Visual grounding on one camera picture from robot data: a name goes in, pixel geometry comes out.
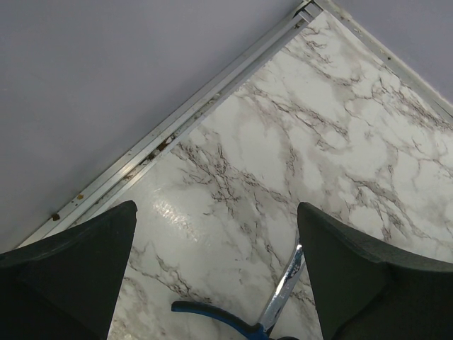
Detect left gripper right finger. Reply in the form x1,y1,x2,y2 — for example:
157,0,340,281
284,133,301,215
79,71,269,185
297,203,452,339

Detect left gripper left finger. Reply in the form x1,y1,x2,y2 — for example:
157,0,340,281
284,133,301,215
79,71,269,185
1,200,137,339

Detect blue handled pliers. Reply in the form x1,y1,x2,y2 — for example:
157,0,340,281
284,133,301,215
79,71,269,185
171,236,305,340

